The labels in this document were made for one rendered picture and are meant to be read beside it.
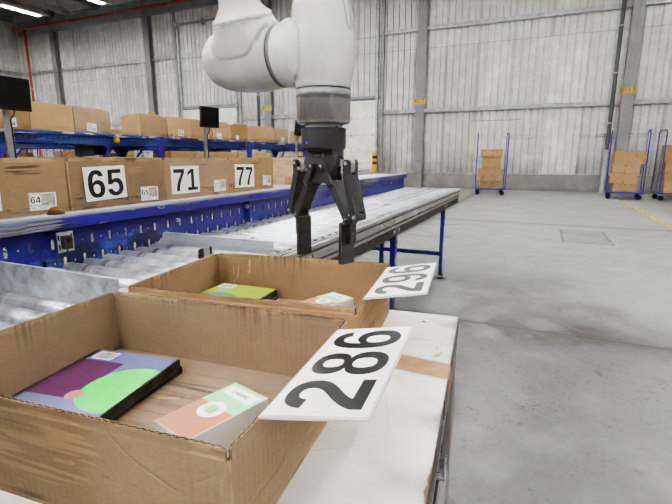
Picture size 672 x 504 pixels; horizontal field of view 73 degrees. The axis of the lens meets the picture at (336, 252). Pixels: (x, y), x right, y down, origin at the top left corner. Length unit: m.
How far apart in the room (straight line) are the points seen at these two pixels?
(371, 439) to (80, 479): 0.28
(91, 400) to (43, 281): 0.65
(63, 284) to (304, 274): 0.54
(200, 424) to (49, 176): 1.20
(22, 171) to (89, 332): 0.86
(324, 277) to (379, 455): 0.49
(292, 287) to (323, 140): 0.35
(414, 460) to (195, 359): 0.36
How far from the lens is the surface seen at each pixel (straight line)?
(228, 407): 0.50
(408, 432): 0.55
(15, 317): 1.11
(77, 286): 1.13
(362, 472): 0.49
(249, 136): 10.28
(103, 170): 1.69
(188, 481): 0.39
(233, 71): 0.84
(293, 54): 0.76
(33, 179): 1.56
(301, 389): 0.41
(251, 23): 0.83
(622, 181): 13.61
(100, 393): 0.61
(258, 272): 0.98
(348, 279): 0.91
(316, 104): 0.74
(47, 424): 0.47
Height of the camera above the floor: 1.05
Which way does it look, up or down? 12 degrees down
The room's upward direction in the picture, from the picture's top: straight up
